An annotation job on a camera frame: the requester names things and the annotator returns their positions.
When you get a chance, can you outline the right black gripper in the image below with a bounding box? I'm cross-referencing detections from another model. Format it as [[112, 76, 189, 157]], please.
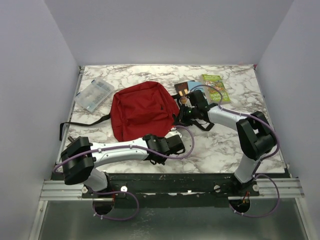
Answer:
[[173, 103, 199, 127]]

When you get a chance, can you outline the dark brown book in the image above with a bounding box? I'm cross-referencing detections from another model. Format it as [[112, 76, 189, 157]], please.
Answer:
[[174, 81, 189, 97]]

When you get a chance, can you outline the light blue book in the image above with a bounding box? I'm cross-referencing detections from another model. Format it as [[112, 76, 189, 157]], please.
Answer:
[[187, 81, 201, 92]]

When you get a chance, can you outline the green illustrated book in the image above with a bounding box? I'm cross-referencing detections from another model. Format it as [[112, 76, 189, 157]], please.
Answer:
[[199, 74, 231, 104]]

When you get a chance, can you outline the red student backpack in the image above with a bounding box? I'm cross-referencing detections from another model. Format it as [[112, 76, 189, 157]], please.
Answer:
[[59, 81, 216, 142]]

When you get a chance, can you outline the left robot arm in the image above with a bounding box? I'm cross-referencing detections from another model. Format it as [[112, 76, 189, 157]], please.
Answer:
[[60, 134, 186, 198]]

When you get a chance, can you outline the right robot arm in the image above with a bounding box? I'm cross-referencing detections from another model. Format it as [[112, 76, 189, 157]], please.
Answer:
[[175, 89, 280, 196]]

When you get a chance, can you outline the clear plastic storage box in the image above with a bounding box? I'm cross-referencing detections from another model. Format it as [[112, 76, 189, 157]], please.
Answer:
[[75, 77, 115, 113]]

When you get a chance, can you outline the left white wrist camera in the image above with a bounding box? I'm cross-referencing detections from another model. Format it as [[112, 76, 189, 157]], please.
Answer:
[[165, 128, 182, 138]]

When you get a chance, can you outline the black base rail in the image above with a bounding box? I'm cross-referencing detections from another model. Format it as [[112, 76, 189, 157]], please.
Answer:
[[82, 173, 259, 210]]

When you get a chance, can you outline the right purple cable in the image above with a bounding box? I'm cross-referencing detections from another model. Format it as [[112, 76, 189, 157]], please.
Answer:
[[191, 84, 280, 218]]

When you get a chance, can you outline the black metal bracket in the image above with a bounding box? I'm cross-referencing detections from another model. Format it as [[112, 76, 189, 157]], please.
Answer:
[[65, 136, 77, 148]]

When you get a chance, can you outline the aluminium extrusion rail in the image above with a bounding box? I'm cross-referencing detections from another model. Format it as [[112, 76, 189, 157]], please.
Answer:
[[40, 178, 305, 201]]

